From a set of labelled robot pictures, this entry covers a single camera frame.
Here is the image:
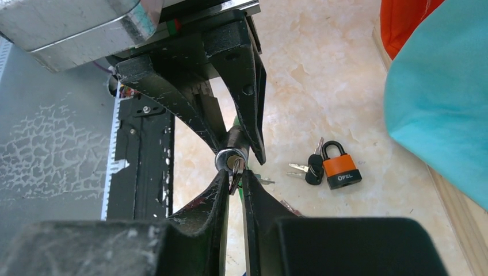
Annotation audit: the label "green cable lock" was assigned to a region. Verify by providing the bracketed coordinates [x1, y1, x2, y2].
[215, 116, 250, 201]

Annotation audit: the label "silver green lock keys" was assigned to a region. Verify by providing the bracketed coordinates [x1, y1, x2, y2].
[228, 156, 276, 196]

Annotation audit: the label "white slotted cable duct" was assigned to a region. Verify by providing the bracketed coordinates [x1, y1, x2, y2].
[101, 81, 128, 221]

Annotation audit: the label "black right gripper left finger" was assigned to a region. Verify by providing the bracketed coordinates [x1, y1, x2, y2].
[1, 171, 229, 275]

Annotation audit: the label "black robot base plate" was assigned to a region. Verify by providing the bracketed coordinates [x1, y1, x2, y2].
[107, 84, 175, 220]

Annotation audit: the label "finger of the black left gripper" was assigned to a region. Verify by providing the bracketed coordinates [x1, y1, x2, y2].
[116, 55, 226, 152]
[203, 19, 266, 165]

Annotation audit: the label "wooden clothes rack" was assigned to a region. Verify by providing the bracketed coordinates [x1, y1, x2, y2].
[371, 19, 488, 276]

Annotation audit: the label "silver cable lock keys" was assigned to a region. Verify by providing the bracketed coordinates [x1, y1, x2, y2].
[280, 200, 303, 217]

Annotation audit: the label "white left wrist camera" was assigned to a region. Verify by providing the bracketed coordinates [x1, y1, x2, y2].
[1, 0, 164, 72]

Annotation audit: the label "orange black padlock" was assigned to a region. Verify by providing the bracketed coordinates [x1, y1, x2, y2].
[321, 140, 363, 190]

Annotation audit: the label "black-headed padlock keys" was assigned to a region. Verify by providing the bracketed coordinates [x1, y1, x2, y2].
[287, 137, 325, 186]

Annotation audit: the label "teal t-shirt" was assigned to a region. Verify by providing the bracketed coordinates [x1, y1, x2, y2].
[384, 1, 487, 208]

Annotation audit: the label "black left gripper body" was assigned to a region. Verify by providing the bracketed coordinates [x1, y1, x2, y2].
[107, 1, 262, 90]

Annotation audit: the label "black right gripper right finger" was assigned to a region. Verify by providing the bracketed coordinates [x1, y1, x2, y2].
[242, 170, 448, 275]

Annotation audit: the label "orange t-shirt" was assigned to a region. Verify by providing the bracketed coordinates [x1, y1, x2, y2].
[379, 0, 444, 59]

